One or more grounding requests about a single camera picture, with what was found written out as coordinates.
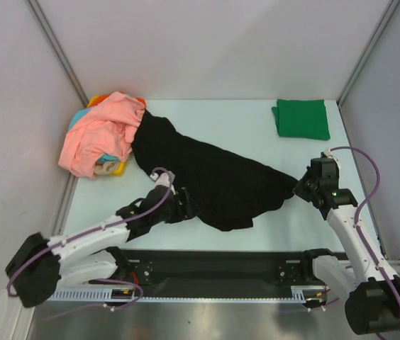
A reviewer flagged black t-shirt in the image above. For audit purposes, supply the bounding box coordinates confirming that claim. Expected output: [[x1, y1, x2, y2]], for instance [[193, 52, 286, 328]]
[[132, 111, 298, 232]]

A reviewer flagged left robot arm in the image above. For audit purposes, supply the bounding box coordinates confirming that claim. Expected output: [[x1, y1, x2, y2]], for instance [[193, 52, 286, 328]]
[[5, 185, 200, 307]]

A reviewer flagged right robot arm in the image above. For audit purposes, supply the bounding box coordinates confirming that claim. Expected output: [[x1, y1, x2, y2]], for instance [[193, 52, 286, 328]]
[[294, 155, 400, 335]]

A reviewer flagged folded green t-shirt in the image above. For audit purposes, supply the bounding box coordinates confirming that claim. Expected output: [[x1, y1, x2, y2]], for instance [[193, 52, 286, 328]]
[[272, 99, 330, 141]]

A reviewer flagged beige t-shirt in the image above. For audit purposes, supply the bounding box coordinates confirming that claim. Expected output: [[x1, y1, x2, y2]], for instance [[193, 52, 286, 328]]
[[94, 161, 121, 176]]

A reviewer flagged pink t-shirt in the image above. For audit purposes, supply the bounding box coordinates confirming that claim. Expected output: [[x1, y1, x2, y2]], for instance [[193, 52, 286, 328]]
[[58, 91, 146, 179]]

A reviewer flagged orange t-shirt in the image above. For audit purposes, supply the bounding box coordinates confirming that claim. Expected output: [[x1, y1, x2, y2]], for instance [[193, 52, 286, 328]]
[[136, 97, 147, 108]]

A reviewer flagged light blue t-shirt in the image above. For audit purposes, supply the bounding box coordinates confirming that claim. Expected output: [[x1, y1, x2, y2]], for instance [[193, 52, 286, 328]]
[[68, 108, 118, 164]]

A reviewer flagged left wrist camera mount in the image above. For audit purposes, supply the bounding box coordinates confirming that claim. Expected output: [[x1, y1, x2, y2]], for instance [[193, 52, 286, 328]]
[[149, 167, 175, 193]]

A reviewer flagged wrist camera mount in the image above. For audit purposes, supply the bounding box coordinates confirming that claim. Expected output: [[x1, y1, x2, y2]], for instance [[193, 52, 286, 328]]
[[149, 167, 175, 193], [321, 148, 341, 169]]

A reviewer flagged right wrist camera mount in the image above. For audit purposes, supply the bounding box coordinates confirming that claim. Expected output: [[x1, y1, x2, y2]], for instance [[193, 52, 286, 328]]
[[321, 148, 341, 169]]

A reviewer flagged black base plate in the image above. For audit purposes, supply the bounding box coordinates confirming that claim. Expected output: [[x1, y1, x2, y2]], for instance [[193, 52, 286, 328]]
[[88, 249, 350, 299]]

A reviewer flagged grey slotted cable duct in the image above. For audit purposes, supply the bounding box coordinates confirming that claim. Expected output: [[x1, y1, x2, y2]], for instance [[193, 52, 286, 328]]
[[49, 284, 326, 303]]

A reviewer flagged right aluminium frame post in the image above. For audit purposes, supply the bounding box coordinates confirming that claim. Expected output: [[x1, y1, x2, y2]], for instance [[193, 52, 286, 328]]
[[337, 0, 400, 107]]

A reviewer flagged aluminium frame post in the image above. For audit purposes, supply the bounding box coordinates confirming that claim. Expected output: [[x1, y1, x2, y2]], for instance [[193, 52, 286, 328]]
[[337, 0, 400, 107], [24, 0, 89, 106]]

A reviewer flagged left aluminium frame post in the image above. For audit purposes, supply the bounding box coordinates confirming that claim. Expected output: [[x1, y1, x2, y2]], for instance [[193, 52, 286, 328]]
[[24, 0, 89, 106]]

